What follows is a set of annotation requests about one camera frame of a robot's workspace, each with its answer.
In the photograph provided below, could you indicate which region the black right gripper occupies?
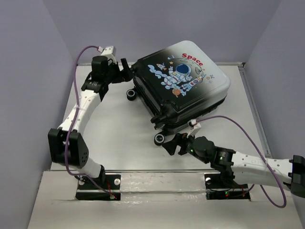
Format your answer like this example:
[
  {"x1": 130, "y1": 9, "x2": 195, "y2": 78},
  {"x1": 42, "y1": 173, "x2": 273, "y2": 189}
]
[{"x1": 162, "y1": 129, "x2": 209, "y2": 164}]

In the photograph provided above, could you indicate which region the black hard-shell suitcase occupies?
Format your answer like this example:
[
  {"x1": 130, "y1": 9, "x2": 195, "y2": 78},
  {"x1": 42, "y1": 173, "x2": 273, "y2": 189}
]
[{"x1": 126, "y1": 41, "x2": 231, "y2": 146}]

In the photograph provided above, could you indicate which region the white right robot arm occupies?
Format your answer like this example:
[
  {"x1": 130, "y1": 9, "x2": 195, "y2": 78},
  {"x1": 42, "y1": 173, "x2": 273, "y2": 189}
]
[{"x1": 162, "y1": 134, "x2": 305, "y2": 198}]

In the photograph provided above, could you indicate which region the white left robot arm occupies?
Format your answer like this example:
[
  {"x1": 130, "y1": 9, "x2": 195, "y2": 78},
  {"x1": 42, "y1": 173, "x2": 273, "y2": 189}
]
[{"x1": 48, "y1": 55, "x2": 132, "y2": 188}]

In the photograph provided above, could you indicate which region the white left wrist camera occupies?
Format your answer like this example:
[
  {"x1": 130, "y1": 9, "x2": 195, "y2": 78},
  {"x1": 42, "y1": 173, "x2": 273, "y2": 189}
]
[{"x1": 97, "y1": 46, "x2": 117, "y2": 62}]

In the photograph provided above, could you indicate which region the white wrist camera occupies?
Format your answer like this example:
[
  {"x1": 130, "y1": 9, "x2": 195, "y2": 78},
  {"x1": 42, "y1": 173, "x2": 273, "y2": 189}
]
[
  {"x1": 97, "y1": 46, "x2": 117, "y2": 62},
  {"x1": 187, "y1": 119, "x2": 201, "y2": 137}
]

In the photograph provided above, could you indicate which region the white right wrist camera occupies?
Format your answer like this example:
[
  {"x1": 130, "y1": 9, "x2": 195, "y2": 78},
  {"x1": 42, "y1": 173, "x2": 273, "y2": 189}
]
[{"x1": 187, "y1": 119, "x2": 201, "y2": 137}]

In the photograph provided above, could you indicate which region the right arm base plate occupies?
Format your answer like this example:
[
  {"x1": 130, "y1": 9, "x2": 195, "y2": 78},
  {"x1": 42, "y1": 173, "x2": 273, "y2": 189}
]
[{"x1": 204, "y1": 173, "x2": 251, "y2": 200}]

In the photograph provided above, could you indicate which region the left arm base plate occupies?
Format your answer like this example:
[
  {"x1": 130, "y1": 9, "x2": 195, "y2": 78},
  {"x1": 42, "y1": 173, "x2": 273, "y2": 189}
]
[{"x1": 75, "y1": 173, "x2": 121, "y2": 201}]

